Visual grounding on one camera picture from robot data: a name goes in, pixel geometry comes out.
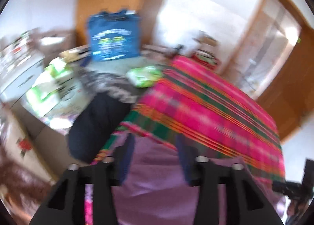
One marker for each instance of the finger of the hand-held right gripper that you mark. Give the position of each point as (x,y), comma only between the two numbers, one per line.
(281,187)

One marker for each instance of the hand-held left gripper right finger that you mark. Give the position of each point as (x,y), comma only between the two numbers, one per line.
(186,163)

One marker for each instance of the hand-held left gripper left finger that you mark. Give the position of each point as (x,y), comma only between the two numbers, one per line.
(124,166)

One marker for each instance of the purple fleece pants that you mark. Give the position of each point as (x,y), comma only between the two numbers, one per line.
(157,190)

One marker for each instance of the dark navy cloth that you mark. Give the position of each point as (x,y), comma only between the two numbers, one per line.
(98,127)

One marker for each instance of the pink plaid bed sheet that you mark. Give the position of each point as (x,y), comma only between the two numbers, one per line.
(196,97)

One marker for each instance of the grey patterned cloth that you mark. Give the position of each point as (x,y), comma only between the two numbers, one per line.
(110,85)

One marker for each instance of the wooden door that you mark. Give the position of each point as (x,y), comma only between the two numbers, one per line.
(294,92)

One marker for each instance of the green white plastic pack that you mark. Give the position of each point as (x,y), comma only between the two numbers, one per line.
(144,76)

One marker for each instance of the pile of household packages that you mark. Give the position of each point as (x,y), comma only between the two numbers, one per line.
(49,97)

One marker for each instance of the red storage basket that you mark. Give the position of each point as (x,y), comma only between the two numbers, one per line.
(206,59)

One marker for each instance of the green tissue pack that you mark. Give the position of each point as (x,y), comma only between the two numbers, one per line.
(58,68)

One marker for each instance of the blue printed tote bag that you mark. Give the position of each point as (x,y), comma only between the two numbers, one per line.
(112,38)

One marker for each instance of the printed plastic door curtain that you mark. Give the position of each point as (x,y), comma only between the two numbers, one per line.
(269,43)

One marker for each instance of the wooden door frame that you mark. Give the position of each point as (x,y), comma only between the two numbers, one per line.
(245,34)

